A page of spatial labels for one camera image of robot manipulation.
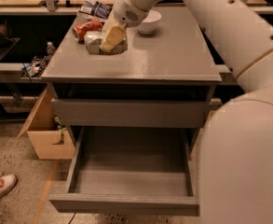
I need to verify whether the crushed orange soda can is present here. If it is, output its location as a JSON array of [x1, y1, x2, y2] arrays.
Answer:
[[72, 20, 102, 42]]

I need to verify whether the white ceramic bowl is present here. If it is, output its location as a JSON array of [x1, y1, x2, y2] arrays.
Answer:
[[137, 10, 161, 35]]

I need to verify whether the open grey middle drawer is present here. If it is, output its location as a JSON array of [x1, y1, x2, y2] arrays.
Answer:
[[49, 127, 199, 217]]

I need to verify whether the wire basket with clutter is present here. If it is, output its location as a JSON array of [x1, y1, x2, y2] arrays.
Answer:
[[21, 56, 48, 78]]

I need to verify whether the grey drawer cabinet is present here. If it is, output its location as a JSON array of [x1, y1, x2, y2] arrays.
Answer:
[[41, 6, 223, 217]]

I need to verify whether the crushed silver 7up can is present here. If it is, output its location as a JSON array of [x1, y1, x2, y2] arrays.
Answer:
[[84, 31, 128, 55]]

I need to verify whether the blue chip bag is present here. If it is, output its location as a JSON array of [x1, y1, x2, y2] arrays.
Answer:
[[79, 0, 112, 19]]

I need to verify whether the small plastic water bottle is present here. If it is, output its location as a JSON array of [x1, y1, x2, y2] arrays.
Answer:
[[47, 41, 56, 60]]

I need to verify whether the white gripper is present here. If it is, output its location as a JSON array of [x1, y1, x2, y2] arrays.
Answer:
[[100, 0, 148, 52]]

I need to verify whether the cardboard box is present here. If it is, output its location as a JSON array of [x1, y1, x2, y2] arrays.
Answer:
[[17, 88, 75, 160]]

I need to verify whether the closed grey top drawer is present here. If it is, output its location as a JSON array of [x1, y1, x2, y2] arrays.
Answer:
[[51, 98, 210, 128]]

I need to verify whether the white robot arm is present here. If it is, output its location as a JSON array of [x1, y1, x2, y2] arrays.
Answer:
[[114, 0, 273, 224]]

